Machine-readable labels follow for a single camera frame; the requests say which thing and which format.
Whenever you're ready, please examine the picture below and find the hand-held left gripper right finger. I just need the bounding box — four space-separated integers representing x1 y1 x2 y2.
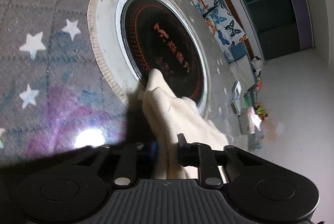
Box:
177 133 259 187

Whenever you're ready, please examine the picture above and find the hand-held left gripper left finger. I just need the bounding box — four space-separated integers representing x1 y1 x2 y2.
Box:
70 141 159 186

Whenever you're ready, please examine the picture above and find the cream garment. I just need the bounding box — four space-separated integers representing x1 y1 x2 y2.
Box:
141 69 230 180

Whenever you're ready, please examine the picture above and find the clear plastic box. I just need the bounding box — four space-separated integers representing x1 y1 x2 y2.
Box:
231 95 242 115

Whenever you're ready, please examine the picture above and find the pink and white tissue pack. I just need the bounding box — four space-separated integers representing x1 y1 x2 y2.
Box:
239 106 264 136

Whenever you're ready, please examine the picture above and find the grey cushion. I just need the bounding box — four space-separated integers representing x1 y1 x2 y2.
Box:
233 55 254 85

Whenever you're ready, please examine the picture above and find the round black induction cooker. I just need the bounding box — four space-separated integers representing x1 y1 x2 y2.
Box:
115 0 210 115

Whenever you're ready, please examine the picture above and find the black and white plush toy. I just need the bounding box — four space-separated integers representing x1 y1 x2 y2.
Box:
251 56 263 76

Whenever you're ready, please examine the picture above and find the dark window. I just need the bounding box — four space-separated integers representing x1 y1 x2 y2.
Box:
230 0 314 61

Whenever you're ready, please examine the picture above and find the grey star-printed tablecloth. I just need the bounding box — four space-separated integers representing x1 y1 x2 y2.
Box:
0 0 261 162

